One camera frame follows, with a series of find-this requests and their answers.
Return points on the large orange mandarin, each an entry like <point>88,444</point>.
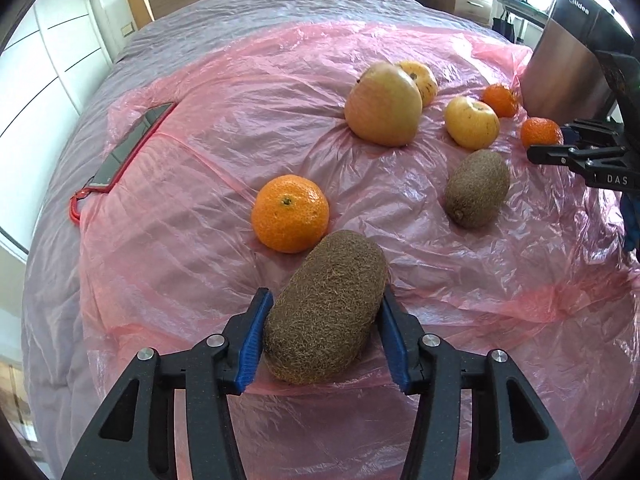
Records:
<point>290,214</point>

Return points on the glass desk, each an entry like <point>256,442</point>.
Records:
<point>520,7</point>

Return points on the yellow striped pepino melon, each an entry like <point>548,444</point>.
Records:
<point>424,80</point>

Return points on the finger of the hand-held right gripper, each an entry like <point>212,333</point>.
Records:
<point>595,129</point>
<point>555,154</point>

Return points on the large yellow-red apple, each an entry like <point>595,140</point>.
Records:
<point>382,105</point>

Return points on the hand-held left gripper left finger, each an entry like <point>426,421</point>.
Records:
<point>252,336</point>

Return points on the small orange mandarin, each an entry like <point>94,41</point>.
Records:
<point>500,101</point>
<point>541,131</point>

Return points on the smartphone with red case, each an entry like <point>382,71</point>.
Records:
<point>132,147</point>

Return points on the white wardrobe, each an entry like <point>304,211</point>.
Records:
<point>47,90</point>

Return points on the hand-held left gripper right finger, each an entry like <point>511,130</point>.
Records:
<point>395,346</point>

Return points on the small yellow apple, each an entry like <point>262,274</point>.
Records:
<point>471,122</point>

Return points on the large brown kiwi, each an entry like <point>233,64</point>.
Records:
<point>325,305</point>

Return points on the pink plastic sheet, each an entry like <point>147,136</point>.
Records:
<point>210,270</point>

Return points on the small brown kiwi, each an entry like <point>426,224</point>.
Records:
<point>477,188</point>

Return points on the wall switch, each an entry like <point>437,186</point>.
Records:
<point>127,28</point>

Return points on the person's blue clothing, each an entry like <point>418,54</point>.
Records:
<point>632,222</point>

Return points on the black and copper kettle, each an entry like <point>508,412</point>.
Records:
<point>562,70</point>

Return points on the cardboard boxes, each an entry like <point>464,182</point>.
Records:
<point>20,400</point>

